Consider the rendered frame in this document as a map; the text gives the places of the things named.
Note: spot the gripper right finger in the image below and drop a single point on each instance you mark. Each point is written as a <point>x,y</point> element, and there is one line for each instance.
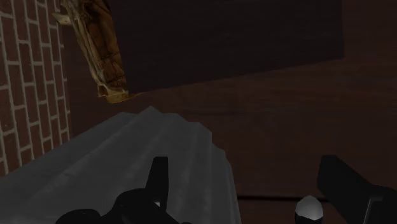
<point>350,189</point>

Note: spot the small white rounded object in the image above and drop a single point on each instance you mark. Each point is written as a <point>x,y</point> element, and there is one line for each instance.
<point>309,209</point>

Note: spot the grey ribbed round object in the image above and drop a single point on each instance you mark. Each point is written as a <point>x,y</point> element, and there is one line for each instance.
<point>102,161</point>

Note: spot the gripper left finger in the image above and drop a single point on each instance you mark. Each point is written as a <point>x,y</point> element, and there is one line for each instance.
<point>158,180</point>

